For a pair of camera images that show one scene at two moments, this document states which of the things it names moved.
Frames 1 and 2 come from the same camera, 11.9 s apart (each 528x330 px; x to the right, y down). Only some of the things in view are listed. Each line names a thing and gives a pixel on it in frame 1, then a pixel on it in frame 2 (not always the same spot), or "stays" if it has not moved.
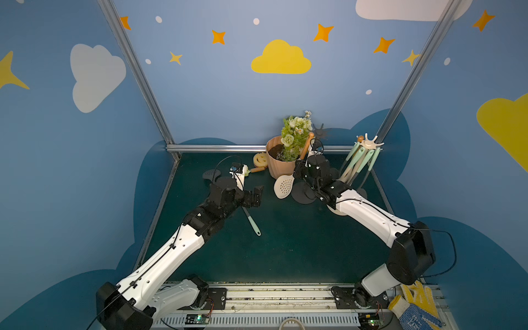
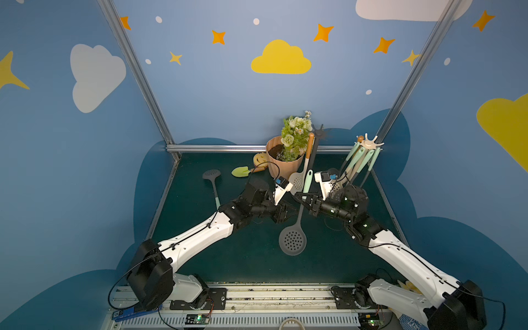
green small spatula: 247,172 stays
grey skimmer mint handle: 359,170 stays
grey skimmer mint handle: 350,154 stays
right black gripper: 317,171 to 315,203
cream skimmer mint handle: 353,162 stays
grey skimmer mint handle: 252,221 to 293,239
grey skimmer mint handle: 361,192 stays
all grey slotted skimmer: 212,174 stays
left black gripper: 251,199 to 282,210
